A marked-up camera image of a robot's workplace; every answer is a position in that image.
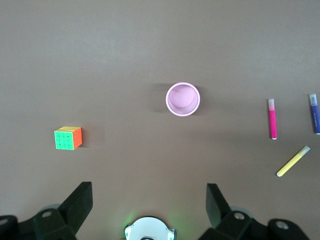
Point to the pink marker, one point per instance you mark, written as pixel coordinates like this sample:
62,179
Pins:
272,120

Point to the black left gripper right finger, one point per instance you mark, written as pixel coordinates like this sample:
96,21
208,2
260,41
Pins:
220,212

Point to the pink plastic cup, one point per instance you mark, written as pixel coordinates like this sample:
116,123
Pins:
183,99

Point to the yellow marker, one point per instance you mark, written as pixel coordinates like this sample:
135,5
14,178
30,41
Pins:
292,162

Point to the purple marker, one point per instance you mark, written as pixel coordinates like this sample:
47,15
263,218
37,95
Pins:
315,115

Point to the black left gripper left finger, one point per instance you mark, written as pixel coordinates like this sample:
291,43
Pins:
75,207

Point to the colourful puzzle cube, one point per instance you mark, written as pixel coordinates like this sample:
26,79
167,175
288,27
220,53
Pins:
65,138

